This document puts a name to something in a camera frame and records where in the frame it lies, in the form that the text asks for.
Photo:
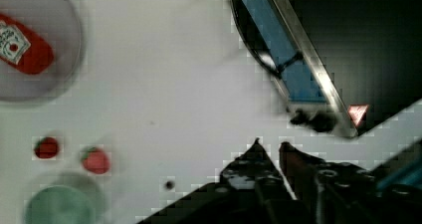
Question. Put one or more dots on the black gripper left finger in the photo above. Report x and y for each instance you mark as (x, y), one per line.
(252, 167)

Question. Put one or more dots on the grey round plate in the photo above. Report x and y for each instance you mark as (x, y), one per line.
(57, 22)

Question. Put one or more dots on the green perforated colander bowl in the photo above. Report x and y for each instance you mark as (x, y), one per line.
(63, 198)

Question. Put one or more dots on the toaster oven with glass door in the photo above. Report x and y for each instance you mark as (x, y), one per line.
(341, 66)

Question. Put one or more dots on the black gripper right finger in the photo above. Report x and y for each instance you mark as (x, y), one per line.
(334, 193)

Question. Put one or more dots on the dark red toy strawberry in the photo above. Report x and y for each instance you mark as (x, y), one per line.
(46, 148)

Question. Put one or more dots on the red plush ketchup bottle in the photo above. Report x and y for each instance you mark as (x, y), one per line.
(22, 48)

